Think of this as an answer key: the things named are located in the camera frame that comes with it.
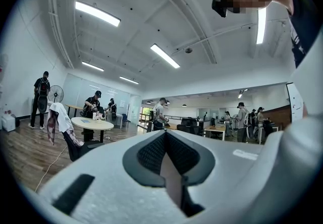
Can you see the small table ornaments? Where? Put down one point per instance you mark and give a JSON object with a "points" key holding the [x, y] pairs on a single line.
{"points": [[99, 117]]}

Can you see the white cup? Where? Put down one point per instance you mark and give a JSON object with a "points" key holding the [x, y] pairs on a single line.
{"points": [[94, 116]]}

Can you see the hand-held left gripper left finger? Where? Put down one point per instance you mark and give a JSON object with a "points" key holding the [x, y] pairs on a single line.
{"points": [[106, 180]]}

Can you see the glass balcony door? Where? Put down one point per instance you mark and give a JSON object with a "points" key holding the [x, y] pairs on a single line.
{"points": [[146, 114]]}

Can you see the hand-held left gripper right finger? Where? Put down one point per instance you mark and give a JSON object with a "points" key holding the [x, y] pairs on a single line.
{"points": [[227, 180]]}

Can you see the round light wood table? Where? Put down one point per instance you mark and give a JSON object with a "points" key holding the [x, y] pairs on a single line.
{"points": [[92, 124]]}

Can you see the person's dark shirt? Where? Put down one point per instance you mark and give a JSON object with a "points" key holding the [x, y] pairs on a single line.
{"points": [[302, 28]]}

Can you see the plaid cloth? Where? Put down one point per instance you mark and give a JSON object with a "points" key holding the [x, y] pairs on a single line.
{"points": [[75, 138]]}

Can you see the black office chair with clothes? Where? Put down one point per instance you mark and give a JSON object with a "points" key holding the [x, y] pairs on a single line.
{"points": [[75, 151]]}

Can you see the small wooden table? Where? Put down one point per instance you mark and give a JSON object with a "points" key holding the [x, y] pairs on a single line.
{"points": [[73, 106]]}

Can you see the blue paper sheet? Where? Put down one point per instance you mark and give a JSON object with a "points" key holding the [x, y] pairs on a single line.
{"points": [[85, 121]]}

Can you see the ceiling security camera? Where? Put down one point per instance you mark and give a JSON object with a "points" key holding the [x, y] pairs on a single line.
{"points": [[188, 50]]}

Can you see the pink patterned cloth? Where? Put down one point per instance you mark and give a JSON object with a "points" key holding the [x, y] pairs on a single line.
{"points": [[52, 127]]}

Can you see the black standing fan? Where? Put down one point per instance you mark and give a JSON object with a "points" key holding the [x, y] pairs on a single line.
{"points": [[55, 93]]}

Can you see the white wall notice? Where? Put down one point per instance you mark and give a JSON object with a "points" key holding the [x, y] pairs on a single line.
{"points": [[122, 103]]}

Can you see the black metal railing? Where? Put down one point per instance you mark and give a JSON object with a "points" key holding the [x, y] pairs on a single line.
{"points": [[181, 116]]}

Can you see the white shirt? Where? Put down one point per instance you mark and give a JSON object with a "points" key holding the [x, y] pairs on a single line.
{"points": [[59, 114]]}

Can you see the white box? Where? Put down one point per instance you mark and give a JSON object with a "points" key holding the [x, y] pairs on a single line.
{"points": [[8, 123]]}

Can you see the blue chair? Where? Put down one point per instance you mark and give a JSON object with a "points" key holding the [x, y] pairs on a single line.
{"points": [[125, 119]]}

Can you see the long ceiling light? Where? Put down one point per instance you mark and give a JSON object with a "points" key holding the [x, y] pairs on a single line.
{"points": [[239, 94], [98, 13], [261, 26], [165, 55], [93, 66], [129, 80]]}

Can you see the wooden desk with white legs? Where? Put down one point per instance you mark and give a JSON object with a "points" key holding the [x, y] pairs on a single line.
{"points": [[214, 128]]}

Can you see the white board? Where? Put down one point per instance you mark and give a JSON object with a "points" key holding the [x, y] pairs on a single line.
{"points": [[294, 102]]}

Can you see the black head-mounted camera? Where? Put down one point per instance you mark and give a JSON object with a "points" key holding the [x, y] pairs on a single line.
{"points": [[220, 8]]}

